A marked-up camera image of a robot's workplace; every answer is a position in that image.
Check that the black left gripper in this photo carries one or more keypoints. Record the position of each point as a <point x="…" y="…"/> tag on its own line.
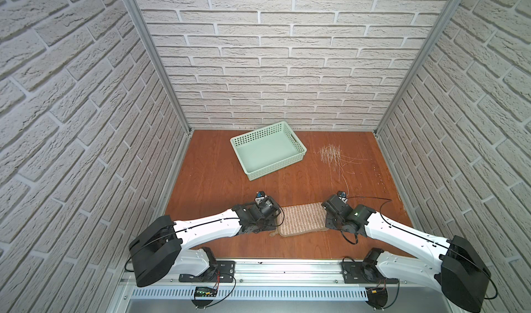
<point x="272" y="215"/>

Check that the pink striped square dishcloth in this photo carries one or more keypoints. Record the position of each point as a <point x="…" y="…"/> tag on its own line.
<point x="300" y="219"/>

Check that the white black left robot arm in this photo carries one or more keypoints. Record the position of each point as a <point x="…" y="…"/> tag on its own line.
<point x="167" y="245"/>

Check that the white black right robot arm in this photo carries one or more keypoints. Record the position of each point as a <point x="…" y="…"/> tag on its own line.
<point x="450" y="266"/>

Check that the mint green perforated basket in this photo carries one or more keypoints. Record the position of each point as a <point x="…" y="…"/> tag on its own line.
<point x="268" y="149"/>

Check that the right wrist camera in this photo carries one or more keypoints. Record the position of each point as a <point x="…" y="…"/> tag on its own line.
<point x="337" y="207"/>

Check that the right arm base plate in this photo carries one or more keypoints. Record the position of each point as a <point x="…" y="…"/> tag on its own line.
<point x="355" y="272"/>

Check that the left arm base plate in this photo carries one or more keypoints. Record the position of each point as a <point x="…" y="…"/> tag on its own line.
<point x="222" y="272"/>

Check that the aluminium front rail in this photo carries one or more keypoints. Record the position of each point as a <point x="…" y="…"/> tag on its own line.
<point x="275" y="285"/>

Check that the right controller board with wires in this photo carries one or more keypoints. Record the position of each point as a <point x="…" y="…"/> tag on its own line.
<point x="378" y="297"/>

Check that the controller board with wires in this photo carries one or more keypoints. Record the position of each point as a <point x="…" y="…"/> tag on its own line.
<point x="205" y="297"/>
<point x="378" y="297"/>

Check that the left controller board with wires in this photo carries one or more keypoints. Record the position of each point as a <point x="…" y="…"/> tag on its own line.
<point x="205" y="297"/>

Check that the aluminium corner post left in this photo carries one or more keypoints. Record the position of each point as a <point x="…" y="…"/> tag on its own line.
<point x="143" y="32"/>

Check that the aluminium corner post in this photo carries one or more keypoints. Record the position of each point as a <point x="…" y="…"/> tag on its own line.
<point x="431" y="40"/>
<point x="143" y="32"/>

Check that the aluminium corner post right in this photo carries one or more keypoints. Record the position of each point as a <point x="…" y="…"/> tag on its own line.
<point x="431" y="40"/>

